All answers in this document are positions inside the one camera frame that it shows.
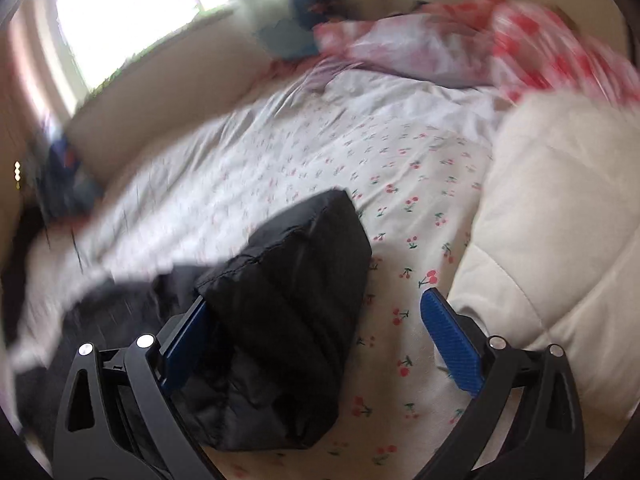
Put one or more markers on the blue cartoon curtain left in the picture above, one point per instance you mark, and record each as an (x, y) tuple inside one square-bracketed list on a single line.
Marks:
[(63, 188)]

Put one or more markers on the black puffer jacket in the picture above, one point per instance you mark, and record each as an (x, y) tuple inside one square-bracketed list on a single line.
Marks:
[(279, 319)]

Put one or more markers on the cream quilted comforter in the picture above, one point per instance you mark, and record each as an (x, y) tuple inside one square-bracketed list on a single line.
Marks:
[(554, 251)]

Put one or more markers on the cherry print bed sheet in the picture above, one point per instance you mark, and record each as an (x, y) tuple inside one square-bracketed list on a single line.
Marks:
[(411, 155)]

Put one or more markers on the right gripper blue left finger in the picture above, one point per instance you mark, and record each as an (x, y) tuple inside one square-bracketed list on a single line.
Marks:
[(179, 349)]

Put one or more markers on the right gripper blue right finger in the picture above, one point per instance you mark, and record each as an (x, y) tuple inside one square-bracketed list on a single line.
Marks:
[(458, 340)]

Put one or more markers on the window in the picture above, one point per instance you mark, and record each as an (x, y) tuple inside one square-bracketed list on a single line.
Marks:
[(96, 39)]

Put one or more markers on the pink floral pillow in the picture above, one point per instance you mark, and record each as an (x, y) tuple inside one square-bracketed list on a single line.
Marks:
[(513, 46)]

